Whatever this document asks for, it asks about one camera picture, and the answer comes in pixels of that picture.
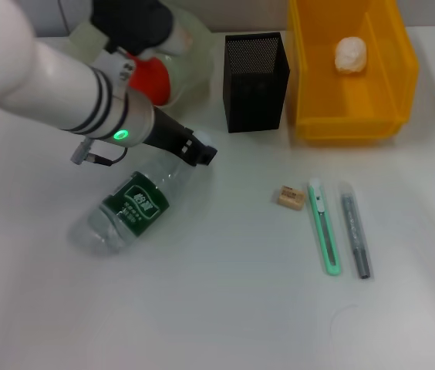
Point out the mint green utility knife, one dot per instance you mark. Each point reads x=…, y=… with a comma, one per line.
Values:
x=325, y=227

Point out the grey marker pen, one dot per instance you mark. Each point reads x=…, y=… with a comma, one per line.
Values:
x=354, y=231

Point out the pale green glass fruit plate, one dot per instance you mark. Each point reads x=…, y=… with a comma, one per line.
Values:
x=196, y=65

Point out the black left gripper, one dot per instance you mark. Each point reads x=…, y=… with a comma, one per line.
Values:
x=167, y=131

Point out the small beige eraser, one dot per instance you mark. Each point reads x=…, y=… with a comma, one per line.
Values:
x=291, y=197

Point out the white paper ball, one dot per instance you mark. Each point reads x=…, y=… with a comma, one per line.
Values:
x=351, y=56

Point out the black mesh pen holder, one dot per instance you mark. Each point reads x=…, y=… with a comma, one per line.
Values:
x=256, y=85

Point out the red-orange toy orange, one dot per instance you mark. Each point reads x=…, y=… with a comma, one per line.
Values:
x=154, y=81

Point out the yellow plastic bin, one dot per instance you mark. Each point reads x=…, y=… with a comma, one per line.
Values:
x=352, y=104

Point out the clear green-label water bottle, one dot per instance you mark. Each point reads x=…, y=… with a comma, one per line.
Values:
x=132, y=208

